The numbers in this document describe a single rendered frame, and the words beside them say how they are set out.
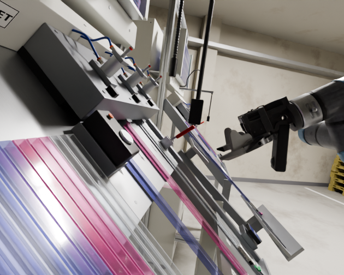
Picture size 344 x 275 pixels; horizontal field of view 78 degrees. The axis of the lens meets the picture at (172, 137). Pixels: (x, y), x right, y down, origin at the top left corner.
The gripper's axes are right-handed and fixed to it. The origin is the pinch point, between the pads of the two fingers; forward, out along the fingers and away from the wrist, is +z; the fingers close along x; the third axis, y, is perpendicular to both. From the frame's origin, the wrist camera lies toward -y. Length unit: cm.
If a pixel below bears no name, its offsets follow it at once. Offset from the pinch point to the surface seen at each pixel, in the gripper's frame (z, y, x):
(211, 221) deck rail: 10.3, -18.8, -7.9
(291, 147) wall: -134, -115, -417
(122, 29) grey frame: 9.7, 42.1, -3.0
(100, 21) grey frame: 12.0, 41.5, 5.5
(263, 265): 1.3, -34.1, -4.9
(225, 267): 7.1, -17.0, 15.9
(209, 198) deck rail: 7.8, -12.1, -8.0
